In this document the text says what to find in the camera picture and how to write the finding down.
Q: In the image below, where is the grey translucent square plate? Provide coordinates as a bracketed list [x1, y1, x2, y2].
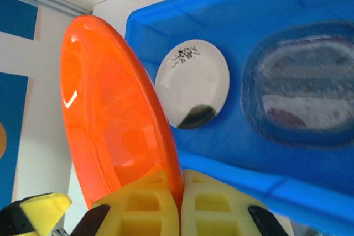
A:
[248, 30, 354, 137]

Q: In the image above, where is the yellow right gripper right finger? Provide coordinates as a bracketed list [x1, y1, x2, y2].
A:
[181, 169, 290, 236]

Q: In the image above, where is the orange round plate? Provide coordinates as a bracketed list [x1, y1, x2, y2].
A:
[59, 14, 185, 211]

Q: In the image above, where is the clear glass square plate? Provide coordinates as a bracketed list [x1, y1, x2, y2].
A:
[241, 20, 354, 149]

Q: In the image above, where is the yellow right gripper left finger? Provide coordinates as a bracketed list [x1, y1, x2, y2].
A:
[70, 169, 181, 236]

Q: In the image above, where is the white plate black brush mark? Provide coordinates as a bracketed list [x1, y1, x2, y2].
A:
[154, 39, 231, 130]

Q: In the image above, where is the blue plastic bin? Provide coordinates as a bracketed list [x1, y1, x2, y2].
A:
[124, 0, 354, 236]

